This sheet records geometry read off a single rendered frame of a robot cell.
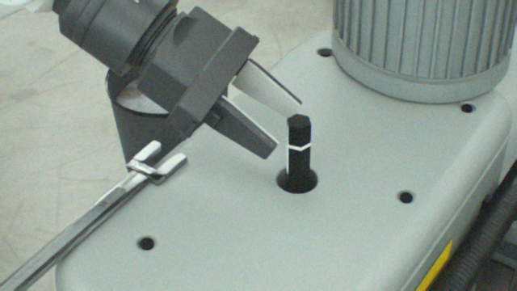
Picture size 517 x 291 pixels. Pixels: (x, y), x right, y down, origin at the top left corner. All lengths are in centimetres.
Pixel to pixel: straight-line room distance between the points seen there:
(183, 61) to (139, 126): 230
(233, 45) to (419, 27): 19
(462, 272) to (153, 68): 35
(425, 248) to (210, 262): 18
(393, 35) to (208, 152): 21
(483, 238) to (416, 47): 20
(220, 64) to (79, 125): 325
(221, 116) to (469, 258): 28
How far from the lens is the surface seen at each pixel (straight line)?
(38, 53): 449
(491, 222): 83
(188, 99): 64
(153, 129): 293
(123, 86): 324
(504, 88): 109
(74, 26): 67
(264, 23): 452
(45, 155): 378
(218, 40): 68
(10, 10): 77
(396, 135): 78
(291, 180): 71
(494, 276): 123
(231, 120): 66
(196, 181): 72
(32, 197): 358
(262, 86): 70
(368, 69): 82
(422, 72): 80
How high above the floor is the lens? 238
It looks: 41 degrees down
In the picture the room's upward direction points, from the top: 2 degrees counter-clockwise
